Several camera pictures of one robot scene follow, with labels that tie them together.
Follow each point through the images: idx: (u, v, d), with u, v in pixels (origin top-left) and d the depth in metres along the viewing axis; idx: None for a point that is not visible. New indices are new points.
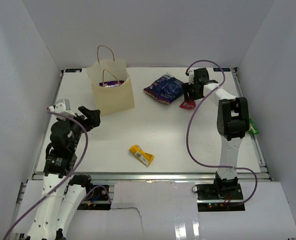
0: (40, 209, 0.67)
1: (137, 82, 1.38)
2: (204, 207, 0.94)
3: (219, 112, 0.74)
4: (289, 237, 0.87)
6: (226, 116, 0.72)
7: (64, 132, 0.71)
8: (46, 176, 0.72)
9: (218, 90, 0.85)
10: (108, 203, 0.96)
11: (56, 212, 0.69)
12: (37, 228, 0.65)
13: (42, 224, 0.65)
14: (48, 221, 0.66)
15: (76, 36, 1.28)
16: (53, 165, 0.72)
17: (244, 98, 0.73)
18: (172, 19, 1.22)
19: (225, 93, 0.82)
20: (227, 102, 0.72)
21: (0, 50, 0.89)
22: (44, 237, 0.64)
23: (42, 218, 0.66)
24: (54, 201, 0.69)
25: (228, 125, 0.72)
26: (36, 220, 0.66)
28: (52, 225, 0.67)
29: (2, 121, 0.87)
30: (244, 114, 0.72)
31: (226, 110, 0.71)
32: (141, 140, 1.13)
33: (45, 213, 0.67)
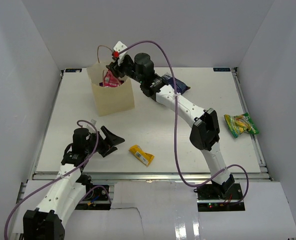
0: (53, 187, 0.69)
1: (137, 82, 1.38)
2: (205, 207, 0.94)
3: (193, 132, 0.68)
4: (289, 237, 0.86)
6: (202, 135, 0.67)
7: (85, 132, 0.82)
8: (62, 166, 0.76)
9: (179, 100, 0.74)
10: (108, 203, 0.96)
11: (64, 196, 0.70)
12: (47, 202, 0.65)
13: (53, 198, 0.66)
14: (58, 197, 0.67)
15: (76, 36, 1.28)
16: (69, 158, 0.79)
17: (211, 109, 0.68)
18: (173, 19, 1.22)
19: (189, 105, 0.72)
20: (201, 123, 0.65)
21: (0, 50, 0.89)
22: (53, 209, 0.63)
23: (54, 193, 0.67)
24: (67, 184, 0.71)
25: (207, 142, 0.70)
26: (48, 194, 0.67)
28: (60, 204, 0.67)
29: (2, 121, 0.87)
30: (216, 124, 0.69)
31: (202, 131, 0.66)
32: (141, 140, 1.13)
33: (58, 191, 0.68)
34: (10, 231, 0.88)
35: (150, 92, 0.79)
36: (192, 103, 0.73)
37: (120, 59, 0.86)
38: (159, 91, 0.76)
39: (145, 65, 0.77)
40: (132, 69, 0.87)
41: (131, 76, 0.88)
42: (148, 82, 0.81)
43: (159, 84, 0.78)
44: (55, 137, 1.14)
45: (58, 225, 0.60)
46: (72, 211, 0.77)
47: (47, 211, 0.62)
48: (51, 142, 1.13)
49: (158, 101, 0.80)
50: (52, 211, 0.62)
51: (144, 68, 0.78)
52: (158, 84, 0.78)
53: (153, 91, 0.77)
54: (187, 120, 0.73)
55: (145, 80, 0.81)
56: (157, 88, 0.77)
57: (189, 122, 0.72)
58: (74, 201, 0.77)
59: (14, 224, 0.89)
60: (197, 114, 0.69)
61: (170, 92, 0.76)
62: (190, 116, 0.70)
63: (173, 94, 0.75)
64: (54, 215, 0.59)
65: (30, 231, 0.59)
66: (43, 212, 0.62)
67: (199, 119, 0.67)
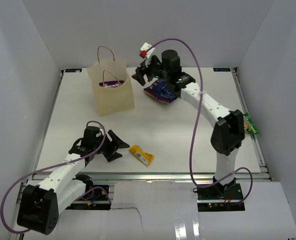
0: (58, 169, 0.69)
1: (137, 82, 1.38)
2: (205, 207, 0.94)
3: (215, 132, 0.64)
4: (289, 237, 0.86)
6: (225, 137, 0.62)
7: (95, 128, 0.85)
8: (69, 153, 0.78)
9: (204, 99, 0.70)
10: (108, 203, 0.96)
11: (66, 181, 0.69)
12: (49, 181, 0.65)
13: (55, 179, 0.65)
14: (61, 179, 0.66)
15: (76, 36, 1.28)
16: (77, 149, 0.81)
17: (238, 111, 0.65)
18: (173, 20, 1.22)
19: (214, 104, 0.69)
20: (225, 123, 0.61)
21: (0, 49, 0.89)
22: (53, 188, 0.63)
23: (57, 175, 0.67)
24: (71, 169, 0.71)
25: (229, 146, 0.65)
26: (51, 175, 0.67)
28: (60, 187, 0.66)
29: (2, 121, 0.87)
30: (240, 127, 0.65)
31: (225, 132, 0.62)
32: (141, 140, 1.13)
33: (62, 173, 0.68)
34: (10, 231, 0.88)
35: (175, 88, 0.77)
36: (217, 103, 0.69)
37: (147, 58, 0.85)
38: (185, 87, 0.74)
39: (171, 59, 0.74)
40: (159, 69, 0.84)
41: (158, 76, 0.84)
42: (173, 78, 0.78)
43: (185, 81, 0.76)
44: (55, 137, 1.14)
45: (54, 206, 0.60)
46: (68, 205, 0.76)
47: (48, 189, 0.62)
48: (51, 142, 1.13)
49: (182, 98, 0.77)
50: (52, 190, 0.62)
51: (170, 63, 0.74)
52: (185, 80, 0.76)
53: (178, 87, 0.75)
54: (209, 119, 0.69)
55: (172, 76, 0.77)
56: (182, 85, 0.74)
57: (212, 122, 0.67)
58: (73, 193, 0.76)
59: (14, 223, 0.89)
60: (221, 114, 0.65)
61: (195, 89, 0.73)
62: (213, 115, 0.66)
63: (198, 91, 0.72)
64: (54, 194, 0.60)
65: (26, 207, 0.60)
66: (43, 189, 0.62)
67: (223, 119, 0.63)
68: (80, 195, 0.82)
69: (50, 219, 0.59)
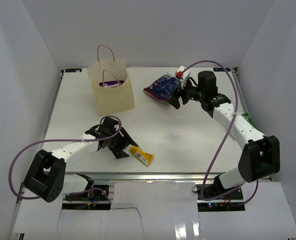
0: (72, 144, 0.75)
1: (137, 82, 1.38)
2: (205, 207, 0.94)
3: (244, 156, 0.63)
4: (289, 237, 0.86)
6: (255, 163, 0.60)
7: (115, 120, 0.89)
8: (85, 133, 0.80)
9: (237, 119, 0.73)
10: (108, 203, 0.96)
11: (77, 156, 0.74)
12: (61, 151, 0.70)
13: (67, 151, 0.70)
14: (72, 152, 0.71)
15: (76, 36, 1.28)
16: (93, 132, 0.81)
17: (274, 138, 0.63)
18: (173, 20, 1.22)
19: (247, 126, 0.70)
20: (256, 147, 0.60)
21: (0, 49, 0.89)
22: (64, 158, 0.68)
23: (70, 148, 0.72)
24: (84, 146, 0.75)
25: (258, 174, 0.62)
26: (66, 147, 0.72)
28: (70, 160, 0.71)
29: (2, 121, 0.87)
30: (275, 157, 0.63)
31: (256, 157, 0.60)
32: (141, 140, 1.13)
33: (75, 147, 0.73)
34: (10, 231, 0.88)
35: (209, 106, 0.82)
36: (251, 126, 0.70)
37: None
38: (218, 106, 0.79)
39: (207, 78, 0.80)
40: (194, 90, 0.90)
41: (194, 97, 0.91)
42: (208, 97, 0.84)
43: (220, 100, 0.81)
44: (55, 137, 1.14)
45: (61, 175, 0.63)
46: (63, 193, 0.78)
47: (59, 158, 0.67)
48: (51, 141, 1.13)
49: (214, 117, 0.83)
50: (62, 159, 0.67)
51: (205, 81, 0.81)
52: (219, 100, 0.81)
53: (212, 104, 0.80)
54: (240, 141, 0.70)
55: (206, 95, 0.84)
56: (216, 103, 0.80)
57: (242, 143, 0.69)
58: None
59: (14, 223, 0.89)
60: (253, 137, 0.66)
61: (229, 110, 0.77)
62: (244, 137, 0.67)
63: (231, 112, 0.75)
64: (63, 163, 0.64)
65: (35, 170, 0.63)
66: (54, 157, 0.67)
67: (254, 142, 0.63)
68: (79, 192, 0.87)
69: (54, 187, 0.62)
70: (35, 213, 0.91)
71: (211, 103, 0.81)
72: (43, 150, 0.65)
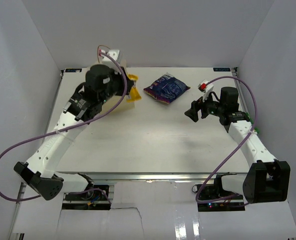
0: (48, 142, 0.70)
1: (137, 82, 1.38)
2: (205, 207, 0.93)
3: (250, 176, 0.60)
4: (289, 237, 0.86)
6: (259, 184, 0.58)
7: (100, 75, 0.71)
8: (64, 113, 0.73)
9: (251, 138, 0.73)
10: (108, 203, 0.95)
11: (59, 151, 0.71)
12: (37, 159, 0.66)
13: (43, 157, 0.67)
14: (49, 157, 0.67)
15: (76, 36, 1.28)
16: (75, 104, 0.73)
17: (286, 164, 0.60)
18: (172, 20, 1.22)
19: (260, 146, 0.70)
20: (264, 168, 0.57)
21: (0, 49, 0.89)
22: (39, 170, 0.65)
23: (45, 152, 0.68)
24: (62, 139, 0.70)
25: (260, 196, 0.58)
26: (40, 151, 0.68)
28: (50, 163, 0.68)
29: (2, 121, 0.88)
30: (283, 184, 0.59)
31: (261, 178, 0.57)
32: (140, 140, 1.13)
33: (50, 149, 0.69)
34: (10, 231, 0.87)
35: (226, 121, 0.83)
36: (263, 147, 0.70)
37: (205, 91, 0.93)
38: (235, 122, 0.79)
39: (228, 93, 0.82)
40: (215, 105, 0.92)
41: (214, 112, 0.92)
42: (228, 112, 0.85)
43: (238, 117, 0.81)
44: None
45: (45, 187, 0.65)
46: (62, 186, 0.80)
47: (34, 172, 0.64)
48: None
49: (229, 132, 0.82)
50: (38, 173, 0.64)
51: (227, 96, 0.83)
52: (238, 116, 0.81)
53: (230, 119, 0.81)
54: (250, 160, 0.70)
55: (226, 110, 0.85)
56: (234, 119, 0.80)
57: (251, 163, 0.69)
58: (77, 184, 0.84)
59: (14, 224, 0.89)
60: (263, 159, 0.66)
61: (246, 127, 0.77)
62: (254, 156, 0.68)
63: (247, 130, 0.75)
64: (40, 179, 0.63)
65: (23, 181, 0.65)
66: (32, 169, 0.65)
67: (263, 163, 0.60)
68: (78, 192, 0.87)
69: (47, 192, 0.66)
70: (35, 214, 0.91)
71: (229, 117, 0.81)
72: (18, 164, 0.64)
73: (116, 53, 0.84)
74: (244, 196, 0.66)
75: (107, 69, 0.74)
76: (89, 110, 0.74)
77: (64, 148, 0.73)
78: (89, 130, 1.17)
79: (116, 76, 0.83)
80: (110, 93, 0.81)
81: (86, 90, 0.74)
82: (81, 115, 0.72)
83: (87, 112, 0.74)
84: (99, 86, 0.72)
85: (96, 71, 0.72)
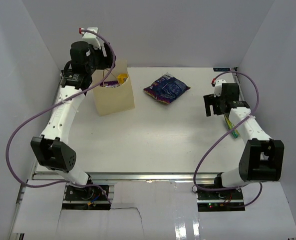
0: (56, 113, 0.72)
1: (137, 82, 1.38)
2: (205, 207, 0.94)
3: (246, 153, 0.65)
4: (289, 237, 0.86)
6: (253, 160, 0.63)
7: (84, 49, 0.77)
8: (63, 87, 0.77)
9: (249, 120, 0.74)
10: (108, 203, 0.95)
11: (69, 121, 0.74)
12: (52, 129, 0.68)
13: (57, 125, 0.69)
14: (63, 124, 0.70)
15: (76, 36, 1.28)
16: (70, 78, 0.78)
17: (281, 143, 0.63)
18: (172, 20, 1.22)
19: (257, 128, 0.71)
20: (259, 145, 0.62)
21: (0, 50, 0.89)
22: (58, 136, 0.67)
23: (57, 120, 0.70)
24: (69, 108, 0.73)
25: (254, 172, 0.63)
26: (52, 122, 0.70)
28: (65, 130, 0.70)
29: (3, 120, 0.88)
30: (277, 162, 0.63)
31: (254, 155, 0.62)
32: (140, 140, 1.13)
33: (61, 117, 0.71)
34: (10, 231, 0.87)
35: (227, 108, 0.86)
36: (260, 128, 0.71)
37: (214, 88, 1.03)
38: (235, 108, 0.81)
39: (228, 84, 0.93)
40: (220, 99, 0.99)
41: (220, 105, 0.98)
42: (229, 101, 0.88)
43: (239, 104, 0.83)
44: None
45: (67, 152, 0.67)
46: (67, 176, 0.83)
47: (53, 138, 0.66)
48: None
49: (231, 119, 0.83)
50: (57, 138, 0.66)
51: (227, 86, 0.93)
52: (239, 103, 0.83)
53: (230, 105, 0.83)
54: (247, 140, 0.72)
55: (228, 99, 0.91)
56: (234, 105, 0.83)
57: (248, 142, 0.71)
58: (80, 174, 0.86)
59: (14, 224, 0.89)
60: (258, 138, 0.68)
61: (245, 112, 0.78)
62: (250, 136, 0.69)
63: (246, 114, 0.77)
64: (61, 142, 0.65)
65: (41, 155, 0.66)
66: (49, 138, 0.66)
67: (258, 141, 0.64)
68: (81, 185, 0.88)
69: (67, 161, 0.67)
70: (35, 213, 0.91)
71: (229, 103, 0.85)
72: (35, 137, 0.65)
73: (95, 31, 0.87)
74: (240, 173, 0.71)
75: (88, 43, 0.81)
76: (84, 81, 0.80)
77: (72, 119, 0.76)
78: (89, 130, 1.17)
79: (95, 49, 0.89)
80: (93, 65, 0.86)
81: (74, 66, 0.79)
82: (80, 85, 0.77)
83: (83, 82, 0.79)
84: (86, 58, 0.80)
85: (79, 46, 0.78)
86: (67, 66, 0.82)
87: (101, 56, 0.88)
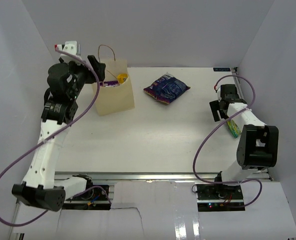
0: (37, 155, 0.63)
1: (137, 82, 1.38)
2: (204, 207, 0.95)
3: (242, 138, 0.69)
4: (289, 237, 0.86)
6: (249, 143, 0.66)
7: (64, 75, 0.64)
8: (43, 121, 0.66)
9: (245, 112, 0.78)
10: (108, 203, 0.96)
11: (53, 159, 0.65)
12: (34, 175, 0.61)
13: (39, 170, 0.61)
14: (46, 168, 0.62)
15: (76, 36, 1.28)
16: (51, 111, 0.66)
17: (275, 128, 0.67)
18: (172, 20, 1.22)
19: (253, 117, 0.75)
20: (254, 129, 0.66)
21: (0, 49, 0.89)
22: (41, 183, 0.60)
23: (39, 164, 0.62)
24: (52, 147, 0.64)
25: (250, 156, 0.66)
26: (33, 166, 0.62)
28: (49, 173, 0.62)
29: (2, 120, 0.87)
30: (272, 146, 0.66)
31: (250, 137, 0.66)
32: (140, 140, 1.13)
33: (43, 160, 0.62)
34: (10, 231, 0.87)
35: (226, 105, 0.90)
36: (255, 117, 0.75)
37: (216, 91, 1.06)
38: (233, 104, 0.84)
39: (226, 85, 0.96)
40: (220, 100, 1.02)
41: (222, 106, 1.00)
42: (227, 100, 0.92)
43: (237, 101, 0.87)
44: None
45: (53, 198, 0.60)
46: (70, 196, 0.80)
47: (36, 187, 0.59)
48: None
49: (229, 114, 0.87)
50: (40, 187, 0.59)
51: (225, 86, 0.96)
52: (237, 100, 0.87)
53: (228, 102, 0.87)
54: None
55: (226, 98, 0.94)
56: (232, 101, 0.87)
57: None
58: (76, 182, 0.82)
59: (14, 223, 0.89)
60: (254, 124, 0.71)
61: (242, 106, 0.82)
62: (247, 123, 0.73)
63: (243, 107, 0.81)
64: (45, 190, 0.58)
65: (26, 203, 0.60)
66: (30, 188, 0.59)
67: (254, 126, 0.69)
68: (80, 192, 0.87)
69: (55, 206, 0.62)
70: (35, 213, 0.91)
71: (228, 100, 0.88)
72: (15, 185, 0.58)
73: (74, 45, 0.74)
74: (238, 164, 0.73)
75: (67, 66, 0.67)
76: (68, 111, 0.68)
77: (58, 155, 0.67)
78: (89, 130, 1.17)
79: (80, 68, 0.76)
80: (78, 88, 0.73)
81: (54, 95, 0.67)
82: (63, 119, 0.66)
83: (67, 113, 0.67)
84: (66, 85, 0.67)
85: (56, 73, 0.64)
86: (47, 94, 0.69)
87: (87, 71, 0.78)
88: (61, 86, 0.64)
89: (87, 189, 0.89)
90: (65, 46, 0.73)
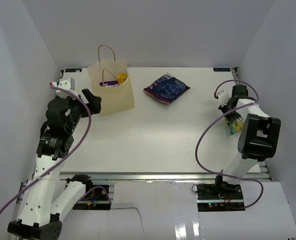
0: (34, 192, 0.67)
1: (137, 82, 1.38)
2: (204, 207, 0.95)
3: (245, 126, 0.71)
4: (289, 237, 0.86)
6: (250, 131, 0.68)
7: (63, 110, 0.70)
8: (39, 156, 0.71)
9: (252, 107, 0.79)
10: (108, 203, 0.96)
11: (49, 194, 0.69)
12: (29, 212, 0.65)
13: (35, 208, 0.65)
14: (41, 205, 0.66)
15: (76, 36, 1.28)
16: (46, 144, 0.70)
17: (278, 121, 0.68)
18: (172, 20, 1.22)
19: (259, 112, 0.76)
20: (257, 119, 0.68)
21: (0, 50, 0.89)
22: (36, 221, 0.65)
23: (34, 201, 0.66)
24: (47, 183, 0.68)
25: (250, 144, 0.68)
26: (29, 203, 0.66)
28: (44, 210, 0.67)
29: (2, 121, 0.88)
30: (273, 137, 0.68)
31: (252, 125, 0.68)
32: (140, 140, 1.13)
33: (38, 197, 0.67)
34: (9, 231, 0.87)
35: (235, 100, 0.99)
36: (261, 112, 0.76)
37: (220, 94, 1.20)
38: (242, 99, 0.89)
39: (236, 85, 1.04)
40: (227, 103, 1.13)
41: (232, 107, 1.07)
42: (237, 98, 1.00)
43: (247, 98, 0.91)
44: None
45: (48, 233, 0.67)
46: (72, 207, 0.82)
47: (31, 224, 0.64)
48: None
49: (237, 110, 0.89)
50: (36, 224, 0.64)
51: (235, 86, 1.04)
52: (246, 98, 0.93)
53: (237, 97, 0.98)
54: None
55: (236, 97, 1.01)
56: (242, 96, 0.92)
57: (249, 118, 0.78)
58: (73, 197, 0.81)
59: None
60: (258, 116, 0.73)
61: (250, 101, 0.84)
62: None
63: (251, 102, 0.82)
64: (39, 229, 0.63)
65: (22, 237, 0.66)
66: (26, 225, 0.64)
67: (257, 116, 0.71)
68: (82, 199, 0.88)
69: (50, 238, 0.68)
70: None
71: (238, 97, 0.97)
72: (12, 223, 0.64)
73: (68, 81, 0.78)
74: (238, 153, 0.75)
75: (65, 101, 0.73)
76: (63, 144, 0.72)
77: (54, 188, 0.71)
78: (89, 130, 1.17)
79: (75, 102, 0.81)
80: (74, 120, 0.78)
81: (52, 128, 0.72)
82: (57, 154, 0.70)
83: (62, 147, 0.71)
84: (64, 119, 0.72)
85: (55, 108, 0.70)
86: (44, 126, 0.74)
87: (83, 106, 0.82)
88: (59, 120, 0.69)
89: (87, 192, 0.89)
90: (60, 83, 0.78)
